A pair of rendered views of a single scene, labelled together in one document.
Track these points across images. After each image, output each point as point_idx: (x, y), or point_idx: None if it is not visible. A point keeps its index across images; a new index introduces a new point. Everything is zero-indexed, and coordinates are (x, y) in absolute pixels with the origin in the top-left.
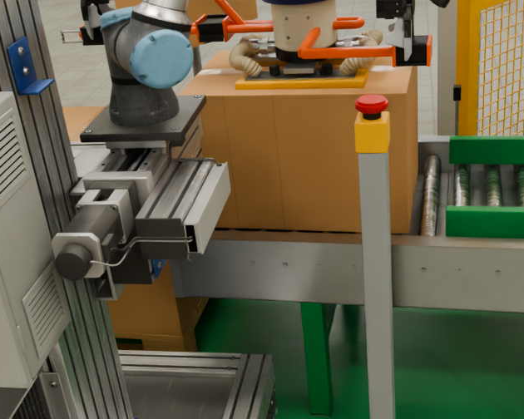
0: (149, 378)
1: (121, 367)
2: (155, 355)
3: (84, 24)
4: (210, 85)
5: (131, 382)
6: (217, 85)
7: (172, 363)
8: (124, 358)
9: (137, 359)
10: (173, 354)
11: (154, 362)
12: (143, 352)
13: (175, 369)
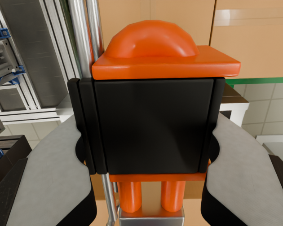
0: (58, 63)
1: (56, 47)
2: (72, 62)
3: (146, 74)
4: (102, 219)
5: (52, 55)
6: (103, 225)
7: (68, 74)
8: (63, 45)
9: (65, 54)
10: (75, 72)
11: (66, 64)
12: (71, 54)
13: (65, 78)
